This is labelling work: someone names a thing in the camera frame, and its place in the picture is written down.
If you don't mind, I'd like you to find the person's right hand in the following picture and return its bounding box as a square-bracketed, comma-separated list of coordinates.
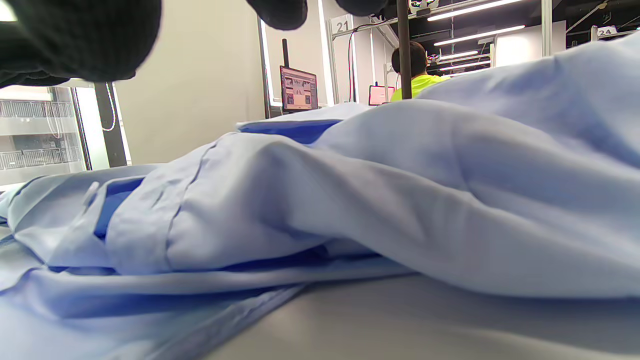
[0, 0, 396, 88]

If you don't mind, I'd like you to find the light blue long-sleeve shirt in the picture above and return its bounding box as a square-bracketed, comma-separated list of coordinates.
[0, 31, 640, 360]

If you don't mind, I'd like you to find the black computer monitor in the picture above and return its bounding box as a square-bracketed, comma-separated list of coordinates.
[280, 39, 319, 114]

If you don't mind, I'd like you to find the small lit screen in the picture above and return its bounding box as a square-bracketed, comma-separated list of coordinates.
[368, 85, 396, 106]

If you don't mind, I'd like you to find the ceiling light strip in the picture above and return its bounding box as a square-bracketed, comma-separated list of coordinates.
[427, 0, 523, 22]
[434, 25, 526, 47]

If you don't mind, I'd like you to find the dark window frame post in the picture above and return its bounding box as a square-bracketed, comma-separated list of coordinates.
[94, 82, 128, 168]

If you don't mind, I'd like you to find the white metal frame post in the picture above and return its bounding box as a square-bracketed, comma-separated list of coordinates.
[326, 15, 357, 105]

